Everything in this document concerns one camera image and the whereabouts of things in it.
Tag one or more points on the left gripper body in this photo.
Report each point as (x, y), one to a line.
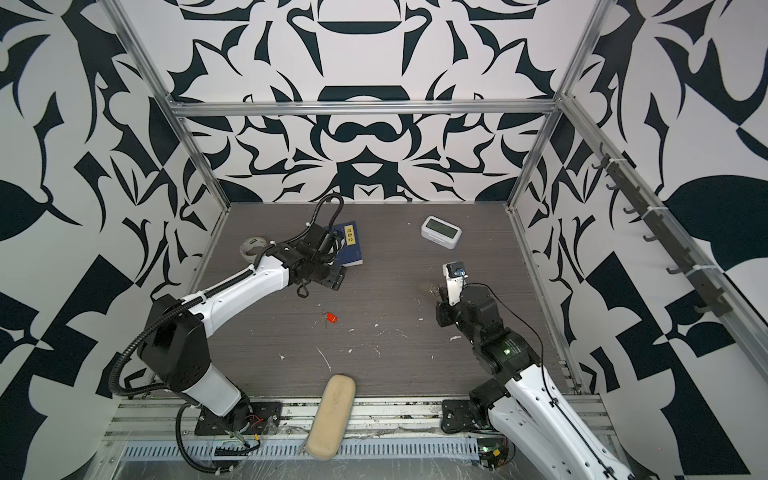
(328, 274)

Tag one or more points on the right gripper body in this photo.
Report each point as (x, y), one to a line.
(449, 313)

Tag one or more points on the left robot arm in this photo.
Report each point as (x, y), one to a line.
(172, 352)

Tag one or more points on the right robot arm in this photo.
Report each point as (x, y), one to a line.
(520, 400)

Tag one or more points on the blue book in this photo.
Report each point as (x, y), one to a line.
(350, 253)

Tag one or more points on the clear tape roll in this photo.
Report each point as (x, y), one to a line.
(252, 248)

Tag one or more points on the white digital clock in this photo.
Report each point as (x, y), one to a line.
(441, 232)

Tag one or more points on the beige wrist rest pad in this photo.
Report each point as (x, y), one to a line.
(332, 417)

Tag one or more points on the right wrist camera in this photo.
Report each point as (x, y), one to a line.
(455, 278)

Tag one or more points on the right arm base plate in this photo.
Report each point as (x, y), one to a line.
(459, 416)

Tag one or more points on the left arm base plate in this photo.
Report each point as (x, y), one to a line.
(256, 418)

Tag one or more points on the wall hook rail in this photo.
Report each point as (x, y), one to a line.
(666, 230)

